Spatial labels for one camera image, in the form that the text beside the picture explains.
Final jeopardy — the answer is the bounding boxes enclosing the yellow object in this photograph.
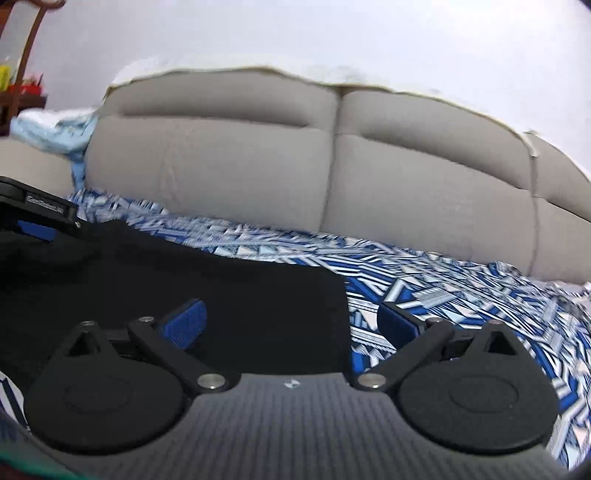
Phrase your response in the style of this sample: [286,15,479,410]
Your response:
[0,56,16,94]

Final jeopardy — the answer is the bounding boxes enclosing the beige padded headboard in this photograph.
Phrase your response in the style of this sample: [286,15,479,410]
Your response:
[0,69,591,296]

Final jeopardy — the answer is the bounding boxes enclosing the blue white patterned blanket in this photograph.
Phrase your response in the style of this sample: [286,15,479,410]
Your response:
[0,188,591,472]

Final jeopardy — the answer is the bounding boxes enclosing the black pants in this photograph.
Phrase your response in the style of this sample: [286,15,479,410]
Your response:
[0,220,353,395]

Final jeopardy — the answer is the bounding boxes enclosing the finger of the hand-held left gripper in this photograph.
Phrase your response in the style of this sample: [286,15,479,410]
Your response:
[0,176,83,243]

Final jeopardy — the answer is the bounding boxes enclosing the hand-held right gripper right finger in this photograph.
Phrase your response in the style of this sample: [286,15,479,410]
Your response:
[355,302,519,394]

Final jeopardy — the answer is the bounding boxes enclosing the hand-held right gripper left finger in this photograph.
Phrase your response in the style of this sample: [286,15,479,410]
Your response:
[58,298,242,398]

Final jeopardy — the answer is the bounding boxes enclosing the brown wooden rack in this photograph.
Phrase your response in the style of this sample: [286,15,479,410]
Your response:
[0,0,68,137]

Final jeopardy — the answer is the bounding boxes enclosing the light blue cloth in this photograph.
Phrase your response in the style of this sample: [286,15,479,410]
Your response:
[9,107,100,191]

